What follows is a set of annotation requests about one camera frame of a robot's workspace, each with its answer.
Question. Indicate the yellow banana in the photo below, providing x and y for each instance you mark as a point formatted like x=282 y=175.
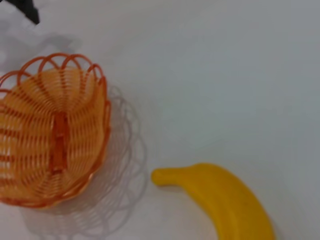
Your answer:
x=225 y=200

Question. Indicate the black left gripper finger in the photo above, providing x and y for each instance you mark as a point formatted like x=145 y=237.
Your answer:
x=31 y=10

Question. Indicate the orange plastic woven basket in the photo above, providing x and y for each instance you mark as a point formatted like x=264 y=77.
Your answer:
x=60 y=140

